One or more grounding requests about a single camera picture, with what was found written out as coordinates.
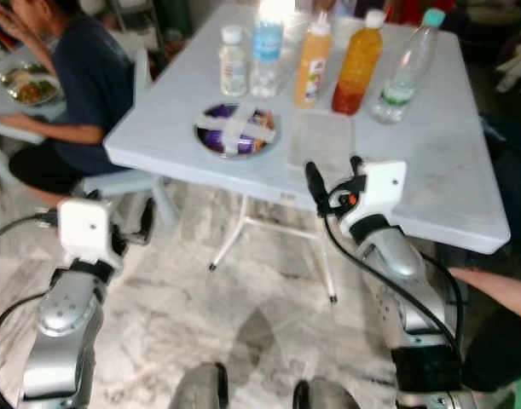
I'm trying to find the small white side table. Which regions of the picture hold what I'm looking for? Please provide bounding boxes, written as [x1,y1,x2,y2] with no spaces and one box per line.
[0,43,71,190]

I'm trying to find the white cloth gloves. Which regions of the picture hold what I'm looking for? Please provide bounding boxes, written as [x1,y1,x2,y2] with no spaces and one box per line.
[494,41,521,93]

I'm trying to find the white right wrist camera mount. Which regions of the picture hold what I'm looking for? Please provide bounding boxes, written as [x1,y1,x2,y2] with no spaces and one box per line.
[354,159,408,226]

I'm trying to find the water bottle with blue label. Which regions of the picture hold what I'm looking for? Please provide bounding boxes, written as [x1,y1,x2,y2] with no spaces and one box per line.
[249,0,286,100]

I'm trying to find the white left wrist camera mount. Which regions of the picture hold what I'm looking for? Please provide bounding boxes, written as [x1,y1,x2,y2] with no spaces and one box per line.
[57,198,118,270]

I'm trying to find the clear bottle with teal cap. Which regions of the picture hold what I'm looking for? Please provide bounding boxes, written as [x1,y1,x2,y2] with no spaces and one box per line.
[372,8,447,126]

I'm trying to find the grey right robot leg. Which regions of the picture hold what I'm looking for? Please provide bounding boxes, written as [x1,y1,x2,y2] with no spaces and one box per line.
[292,377,362,409]

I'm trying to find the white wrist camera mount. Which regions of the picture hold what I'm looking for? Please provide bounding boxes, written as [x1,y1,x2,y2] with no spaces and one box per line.
[354,159,408,226]
[57,198,118,270]

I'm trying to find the small clear bottle white cap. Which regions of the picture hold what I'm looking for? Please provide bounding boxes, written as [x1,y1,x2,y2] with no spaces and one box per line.
[219,25,249,98]

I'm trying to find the grey left robot leg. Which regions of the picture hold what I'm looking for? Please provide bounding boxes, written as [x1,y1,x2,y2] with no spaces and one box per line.
[168,361,229,409]

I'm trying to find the barefoot person in black trousers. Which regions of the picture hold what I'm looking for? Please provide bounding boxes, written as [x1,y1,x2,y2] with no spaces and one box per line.
[448,266,521,395]

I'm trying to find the grey robot leg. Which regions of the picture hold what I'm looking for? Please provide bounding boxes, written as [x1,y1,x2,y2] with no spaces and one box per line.
[168,361,229,409]
[292,377,362,409]

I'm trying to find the orange juice bottle white label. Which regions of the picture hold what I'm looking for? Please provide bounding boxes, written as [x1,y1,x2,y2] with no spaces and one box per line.
[293,12,334,110]

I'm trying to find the taped metal plate purple packet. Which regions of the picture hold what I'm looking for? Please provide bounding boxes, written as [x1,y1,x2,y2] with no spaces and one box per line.
[194,101,281,160]

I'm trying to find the orange and red drink bottle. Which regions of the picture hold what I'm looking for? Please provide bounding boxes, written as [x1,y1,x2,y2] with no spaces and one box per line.
[331,9,386,117]

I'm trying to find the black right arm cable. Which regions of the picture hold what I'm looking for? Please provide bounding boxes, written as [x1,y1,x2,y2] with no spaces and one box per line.
[320,209,466,352]

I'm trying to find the pale blue plastic chair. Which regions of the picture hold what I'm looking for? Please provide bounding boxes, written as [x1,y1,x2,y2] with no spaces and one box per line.
[77,47,182,229]

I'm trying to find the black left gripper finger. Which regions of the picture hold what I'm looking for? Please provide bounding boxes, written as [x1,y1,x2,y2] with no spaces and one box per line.
[127,197,157,247]

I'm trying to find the red plastic chair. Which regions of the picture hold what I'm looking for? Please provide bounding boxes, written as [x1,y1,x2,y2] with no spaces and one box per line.
[386,0,455,26]

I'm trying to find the metal plate of food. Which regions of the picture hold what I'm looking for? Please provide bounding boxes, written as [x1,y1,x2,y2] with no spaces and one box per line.
[0,64,62,108]

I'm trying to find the white folding table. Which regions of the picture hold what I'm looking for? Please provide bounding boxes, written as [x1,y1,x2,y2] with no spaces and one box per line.
[104,3,512,304]

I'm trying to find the seated person in dark shirt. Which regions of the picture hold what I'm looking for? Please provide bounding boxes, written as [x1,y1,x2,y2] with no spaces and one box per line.
[0,0,137,207]

